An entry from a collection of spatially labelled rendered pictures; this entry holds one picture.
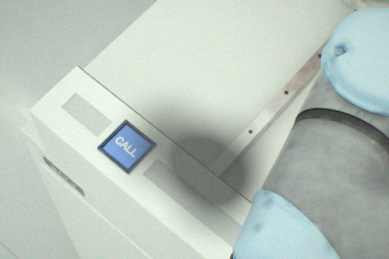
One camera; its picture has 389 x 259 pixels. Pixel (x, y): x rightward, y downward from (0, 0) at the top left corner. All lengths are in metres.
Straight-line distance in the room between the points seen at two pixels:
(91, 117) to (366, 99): 0.60
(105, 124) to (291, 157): 0.57
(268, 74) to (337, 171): 0.76
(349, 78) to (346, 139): 0.04
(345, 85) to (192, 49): 0.77
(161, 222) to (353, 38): 0.52
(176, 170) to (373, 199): 0.54
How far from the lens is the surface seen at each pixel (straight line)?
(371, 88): 0.46
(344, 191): 0.45
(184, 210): 0.95
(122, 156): 0.98
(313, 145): 0.46
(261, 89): 1.19
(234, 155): 1.10
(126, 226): 1.12
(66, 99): 1.03
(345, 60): 0.47
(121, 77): 1.20
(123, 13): 2.27
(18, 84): 2.18
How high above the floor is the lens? 1.85
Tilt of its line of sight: 64 degrees down
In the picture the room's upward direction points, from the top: 1 degrees clockwise
